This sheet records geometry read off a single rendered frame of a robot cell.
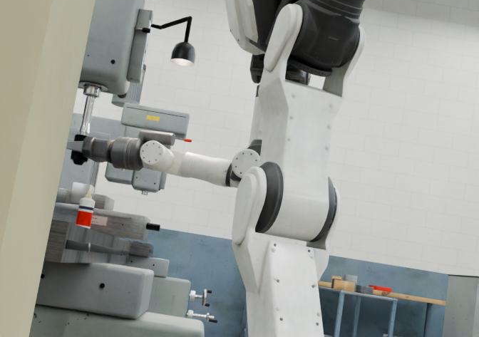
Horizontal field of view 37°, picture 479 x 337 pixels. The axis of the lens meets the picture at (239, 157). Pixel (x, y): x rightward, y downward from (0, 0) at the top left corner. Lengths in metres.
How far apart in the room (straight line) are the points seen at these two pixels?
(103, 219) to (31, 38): 1.87
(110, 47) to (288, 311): 0.96
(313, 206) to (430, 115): 7.75
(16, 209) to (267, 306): 1.15
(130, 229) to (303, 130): 0.80
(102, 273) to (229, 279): 6.68
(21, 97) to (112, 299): 1.62
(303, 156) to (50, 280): 0.76
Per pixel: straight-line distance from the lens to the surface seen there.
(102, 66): 1.99
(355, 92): 8.94
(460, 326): 6.18
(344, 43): 1.47
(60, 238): 1.45
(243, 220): 1.39
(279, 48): 1.45
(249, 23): 1.66
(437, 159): 9.04
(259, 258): 1.39
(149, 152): 1.90
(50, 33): 0.24
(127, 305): 1.84
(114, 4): 2.04
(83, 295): 1.85
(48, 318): 1.88
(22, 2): 0.24
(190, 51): 2.14
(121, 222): 2.09
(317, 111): 1.46
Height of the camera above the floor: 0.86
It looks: 9 degrees up
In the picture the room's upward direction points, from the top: 9 degrees clockwise
